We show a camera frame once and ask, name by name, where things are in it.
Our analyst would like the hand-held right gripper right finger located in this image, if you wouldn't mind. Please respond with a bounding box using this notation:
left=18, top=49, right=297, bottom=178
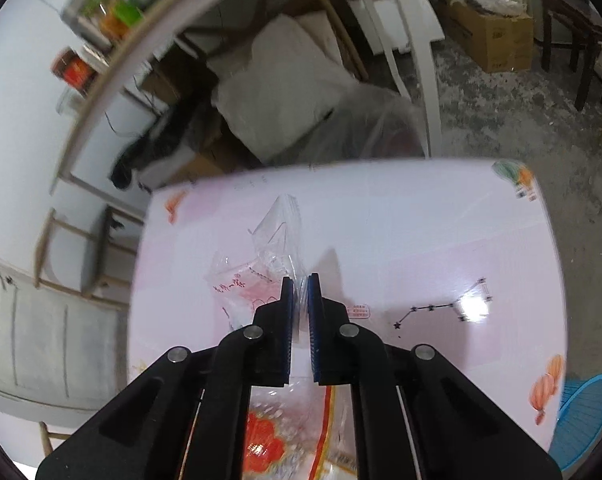
left=307, top=273, right=562, bottom=480

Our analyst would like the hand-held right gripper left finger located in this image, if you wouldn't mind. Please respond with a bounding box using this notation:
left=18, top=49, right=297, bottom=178
left=35, top=276, right=298, bottom=480

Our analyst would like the blue plastic basket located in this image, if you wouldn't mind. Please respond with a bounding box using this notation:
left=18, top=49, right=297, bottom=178
left=548, top=374, right=602, bottom=473

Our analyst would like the orange printed plastic wrapper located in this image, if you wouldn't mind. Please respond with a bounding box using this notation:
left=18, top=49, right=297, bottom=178
left=241, top=380, right=362, bottom=480

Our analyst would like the clear plastic sheet bag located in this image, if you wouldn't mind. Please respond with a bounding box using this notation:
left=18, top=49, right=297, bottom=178
left=301, top=85, right=429, bottom=163

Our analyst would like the black cloth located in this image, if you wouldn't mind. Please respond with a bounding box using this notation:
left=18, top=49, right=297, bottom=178
left=110, top=105, right=222, bottom=188

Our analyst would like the white panel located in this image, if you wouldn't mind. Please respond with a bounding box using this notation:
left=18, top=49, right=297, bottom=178
left=0, top=247, right=132, bottom=413

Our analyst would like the white foam cushion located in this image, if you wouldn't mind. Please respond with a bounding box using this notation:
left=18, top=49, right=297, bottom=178
left=208, top=12, right=354, bottom=161

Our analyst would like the white wooden shelf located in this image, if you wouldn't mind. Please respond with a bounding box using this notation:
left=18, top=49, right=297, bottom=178
left=51, top=0, right=442, bottom=191

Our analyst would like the red jar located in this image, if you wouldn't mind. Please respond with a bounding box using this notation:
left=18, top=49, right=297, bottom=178
left=51, top=47, right=99, bottom=96

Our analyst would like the cardboard box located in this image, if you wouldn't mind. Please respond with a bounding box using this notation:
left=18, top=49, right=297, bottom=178
left=443, top=0, right=536, bottom=73

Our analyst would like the box of green orange packets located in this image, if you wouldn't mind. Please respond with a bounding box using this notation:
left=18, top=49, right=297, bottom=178
left=63, top=0, right=146, bottom=43

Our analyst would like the dark wooden stool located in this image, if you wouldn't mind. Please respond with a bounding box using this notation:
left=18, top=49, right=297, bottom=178
left=540, top=0, right=602, bottom=111

